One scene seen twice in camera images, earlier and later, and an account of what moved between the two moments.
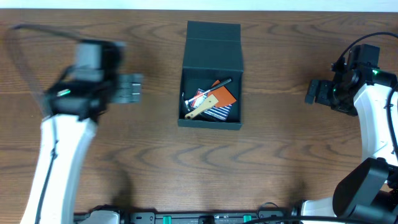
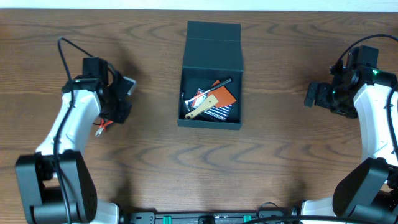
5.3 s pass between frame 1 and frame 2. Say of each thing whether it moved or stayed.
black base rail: stayed
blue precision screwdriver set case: stayed
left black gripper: moved
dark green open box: stayed
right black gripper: stayed
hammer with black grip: moved
